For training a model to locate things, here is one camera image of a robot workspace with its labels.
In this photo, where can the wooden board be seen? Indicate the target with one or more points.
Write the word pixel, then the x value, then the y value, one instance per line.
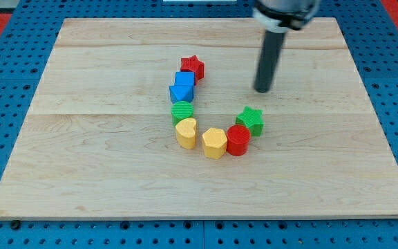
pixel 98 143

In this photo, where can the green star block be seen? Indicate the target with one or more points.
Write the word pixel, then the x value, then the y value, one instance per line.
pixel 251 119

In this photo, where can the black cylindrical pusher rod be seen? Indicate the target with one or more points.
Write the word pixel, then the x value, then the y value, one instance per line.
pixel 268 60

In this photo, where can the yellow heart block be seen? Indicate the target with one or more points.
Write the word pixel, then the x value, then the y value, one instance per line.
pixel 186 132

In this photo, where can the red star block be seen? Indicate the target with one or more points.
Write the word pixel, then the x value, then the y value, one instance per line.
pixel 194 65

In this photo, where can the green ribbed cylinder block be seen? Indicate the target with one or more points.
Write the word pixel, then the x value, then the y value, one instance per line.
pixel 180 111

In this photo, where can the red cylinder block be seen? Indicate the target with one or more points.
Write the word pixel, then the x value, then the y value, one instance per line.
pixel 238 137

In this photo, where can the yellow hexagon block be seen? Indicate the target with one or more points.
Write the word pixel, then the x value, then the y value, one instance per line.
pixel 214 143

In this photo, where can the blue cube block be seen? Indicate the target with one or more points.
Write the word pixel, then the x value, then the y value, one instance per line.
pixel 185 78

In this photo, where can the blue triangle block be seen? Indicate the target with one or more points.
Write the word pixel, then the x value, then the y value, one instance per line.
pixel 181 93

